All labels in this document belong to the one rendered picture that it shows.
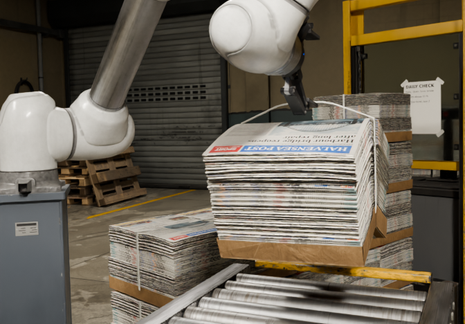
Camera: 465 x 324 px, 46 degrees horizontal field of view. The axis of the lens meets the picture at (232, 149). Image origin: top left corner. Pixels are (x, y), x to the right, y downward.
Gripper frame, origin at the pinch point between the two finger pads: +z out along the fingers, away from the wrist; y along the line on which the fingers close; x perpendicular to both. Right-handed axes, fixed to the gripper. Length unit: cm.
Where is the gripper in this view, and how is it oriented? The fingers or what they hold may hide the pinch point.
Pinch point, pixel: (311, 69)
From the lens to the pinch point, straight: 119.1
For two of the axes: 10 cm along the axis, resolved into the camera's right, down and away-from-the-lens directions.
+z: 4.1, 0.2, 9.1
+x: 9.1, 0.3, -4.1
